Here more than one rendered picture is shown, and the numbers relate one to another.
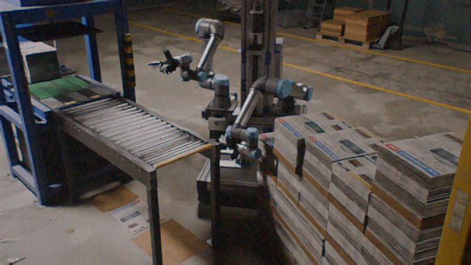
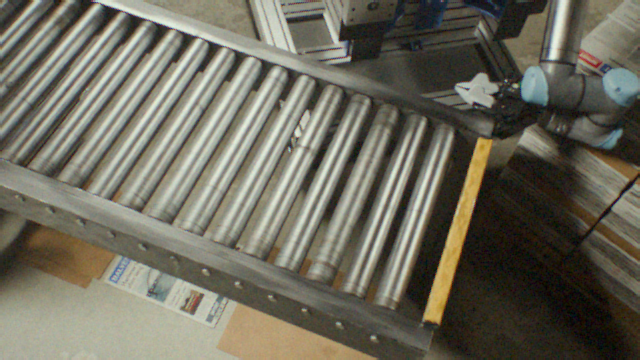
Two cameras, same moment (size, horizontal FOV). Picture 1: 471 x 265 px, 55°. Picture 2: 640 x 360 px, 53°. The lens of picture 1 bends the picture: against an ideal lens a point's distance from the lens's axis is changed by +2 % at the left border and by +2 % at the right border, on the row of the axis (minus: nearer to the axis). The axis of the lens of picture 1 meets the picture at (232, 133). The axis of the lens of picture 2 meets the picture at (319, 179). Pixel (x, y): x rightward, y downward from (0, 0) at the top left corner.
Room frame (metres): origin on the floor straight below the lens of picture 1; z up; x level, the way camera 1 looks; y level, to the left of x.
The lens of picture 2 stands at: (2.08, 0.87, 1.86)
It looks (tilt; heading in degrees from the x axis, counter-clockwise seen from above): 57 degrees down; 327
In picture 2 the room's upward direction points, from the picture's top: 8 degrees clockwise
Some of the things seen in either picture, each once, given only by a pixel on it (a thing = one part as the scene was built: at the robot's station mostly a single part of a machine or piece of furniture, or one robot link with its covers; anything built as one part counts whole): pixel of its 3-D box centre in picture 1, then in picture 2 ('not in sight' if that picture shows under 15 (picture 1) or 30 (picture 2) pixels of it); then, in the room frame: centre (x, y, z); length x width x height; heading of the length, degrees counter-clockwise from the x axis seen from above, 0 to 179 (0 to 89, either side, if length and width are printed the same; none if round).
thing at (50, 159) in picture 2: (119, 123); (99, 96); (3.04, 0.83, 0.77); 0.47 x 0.05 x 0.05; 133
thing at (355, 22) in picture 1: (354, 26); not in sight; (8.94, -2.40, 0.28); 1.20 x 0.83 x 0.57; 43
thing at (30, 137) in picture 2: (115, 120); (72, 86); (3.09, 0.87, 0.77); 0.47 x 0.05 x 0.05; 133
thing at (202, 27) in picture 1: (207, 55); not in sight; (3.38, 0.19, 1.19); 0.15 x 0.12 x 0.55; 53
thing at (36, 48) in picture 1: (35, 61); not in sight; (4.11, 1.82, 0.93); 0.38 x 0.30 x 0.26; 43
